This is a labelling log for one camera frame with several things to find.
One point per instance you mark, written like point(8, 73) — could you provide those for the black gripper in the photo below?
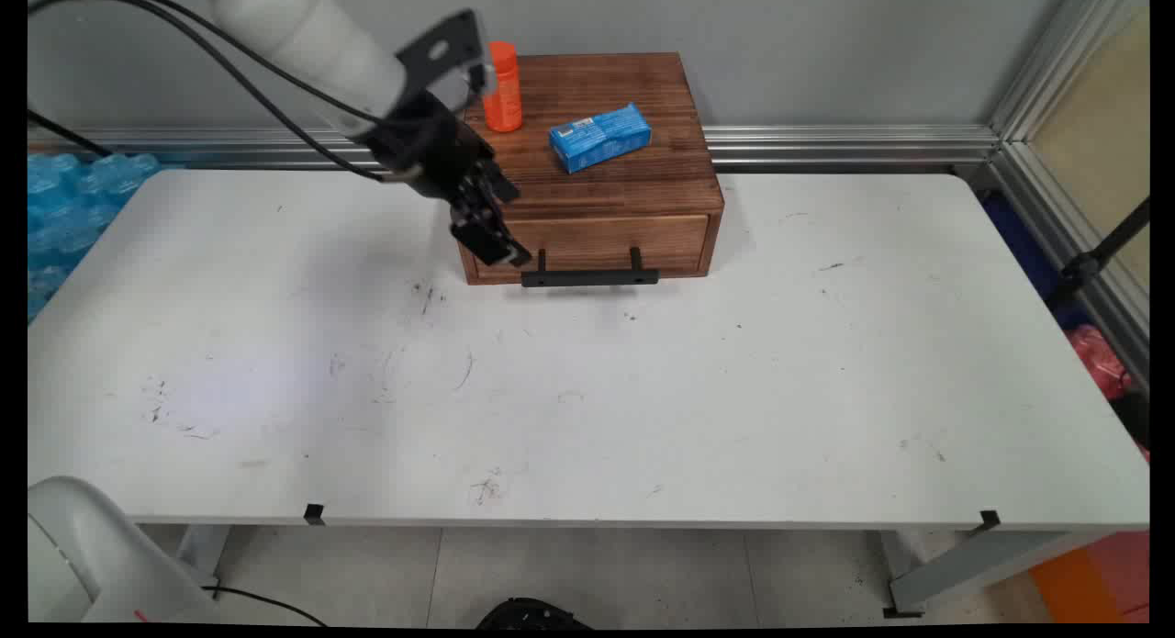
point(431, 147)

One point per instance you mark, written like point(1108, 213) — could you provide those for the white robot base shell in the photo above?
point(92, 555)

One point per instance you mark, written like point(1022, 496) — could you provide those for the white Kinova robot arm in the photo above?
point(303, 41)

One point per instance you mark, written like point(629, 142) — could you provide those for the orange plastic bottle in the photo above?
point(503, 92)

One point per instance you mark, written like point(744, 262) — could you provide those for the brown wooden drawer cabinet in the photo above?
point(606, 161)

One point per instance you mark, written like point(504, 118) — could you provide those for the blue cardboard box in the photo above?
point(601, 138)

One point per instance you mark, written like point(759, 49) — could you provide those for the black tape piece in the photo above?
point(988, 520)
point(314, 515)

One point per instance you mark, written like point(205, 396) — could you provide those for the blue wrapped water bottle pack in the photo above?
point(64, 207)

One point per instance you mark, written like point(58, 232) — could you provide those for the grey table leg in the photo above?
point(204, 555)
point(982, 569)

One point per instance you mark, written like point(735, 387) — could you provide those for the black tripod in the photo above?
point(1092, 262)

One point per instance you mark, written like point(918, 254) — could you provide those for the pink plastic bag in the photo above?
point(1097, 358)

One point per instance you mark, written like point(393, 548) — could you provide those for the orange floor box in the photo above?
point(1088, 578)

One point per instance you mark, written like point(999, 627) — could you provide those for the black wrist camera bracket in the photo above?
point(445, 50)

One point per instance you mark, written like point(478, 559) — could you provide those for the horizontal aluminium frame rail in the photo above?
point(826, 147)

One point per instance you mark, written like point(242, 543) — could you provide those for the aluminium corner frame post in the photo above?
point(1037, 87)

